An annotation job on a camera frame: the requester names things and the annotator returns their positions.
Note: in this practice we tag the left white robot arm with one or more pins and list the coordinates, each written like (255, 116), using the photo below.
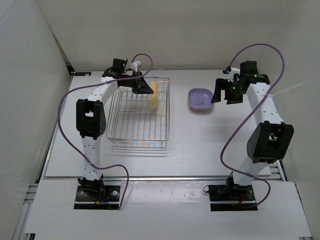
(91, 120)

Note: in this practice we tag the aluminium rail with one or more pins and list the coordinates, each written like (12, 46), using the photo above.
(152, 178)

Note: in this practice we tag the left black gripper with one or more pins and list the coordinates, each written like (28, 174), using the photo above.
(141, 87)

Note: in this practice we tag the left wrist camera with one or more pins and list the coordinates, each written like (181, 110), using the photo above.
(135, 65)

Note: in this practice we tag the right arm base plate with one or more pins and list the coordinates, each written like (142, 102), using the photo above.
(223, 200)

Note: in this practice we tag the pink panda plate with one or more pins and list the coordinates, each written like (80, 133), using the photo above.
(201, 113)

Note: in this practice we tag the purple panda plate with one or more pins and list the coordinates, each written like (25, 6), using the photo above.
(200, 98)

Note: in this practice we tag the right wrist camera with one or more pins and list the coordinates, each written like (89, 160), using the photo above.
(231, 72)

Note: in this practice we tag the white zip tie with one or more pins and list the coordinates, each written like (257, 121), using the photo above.
(271, 95)

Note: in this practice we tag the yellow panda plate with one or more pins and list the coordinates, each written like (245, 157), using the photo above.
(201, 110)

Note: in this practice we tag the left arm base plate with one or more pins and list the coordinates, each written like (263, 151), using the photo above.
(105, 197)

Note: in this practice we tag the metal wire dish rack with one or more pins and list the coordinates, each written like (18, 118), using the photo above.
(132, 121)

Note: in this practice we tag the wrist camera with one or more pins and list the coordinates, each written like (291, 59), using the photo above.
(231, 72)
(135, 65)

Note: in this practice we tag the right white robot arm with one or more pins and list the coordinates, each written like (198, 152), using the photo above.
(269, 141)

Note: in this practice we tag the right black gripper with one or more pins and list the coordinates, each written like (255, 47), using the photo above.
(223, 84)

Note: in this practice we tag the yellow plate in rack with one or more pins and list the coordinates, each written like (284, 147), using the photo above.
(153, 97)

